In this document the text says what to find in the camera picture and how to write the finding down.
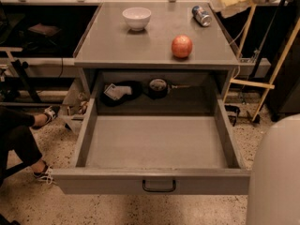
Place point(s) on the white ceramic bowl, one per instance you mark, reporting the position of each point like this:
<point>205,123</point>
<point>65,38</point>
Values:
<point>137,18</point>

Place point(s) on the red apple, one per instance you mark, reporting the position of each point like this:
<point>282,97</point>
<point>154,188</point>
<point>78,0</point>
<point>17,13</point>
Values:
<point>182,46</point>

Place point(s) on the seated person in black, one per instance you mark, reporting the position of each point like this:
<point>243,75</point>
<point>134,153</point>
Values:
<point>15,134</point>

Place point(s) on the blue silver soda can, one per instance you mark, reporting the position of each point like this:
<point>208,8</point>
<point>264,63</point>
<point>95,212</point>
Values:
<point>201,16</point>

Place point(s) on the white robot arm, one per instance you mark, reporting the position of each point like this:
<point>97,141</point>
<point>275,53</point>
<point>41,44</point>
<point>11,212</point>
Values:
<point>274,186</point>

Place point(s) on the black stand left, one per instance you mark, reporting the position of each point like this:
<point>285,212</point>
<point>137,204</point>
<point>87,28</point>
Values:
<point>19,68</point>

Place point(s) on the grey open top drawer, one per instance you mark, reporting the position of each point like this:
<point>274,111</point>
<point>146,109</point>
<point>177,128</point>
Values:
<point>114,154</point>

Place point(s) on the black drawer handle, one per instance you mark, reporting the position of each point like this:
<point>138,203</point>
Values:
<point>158,186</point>

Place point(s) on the grey cabinet counter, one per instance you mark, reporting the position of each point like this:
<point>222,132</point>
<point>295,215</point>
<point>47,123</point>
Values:
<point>112,53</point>

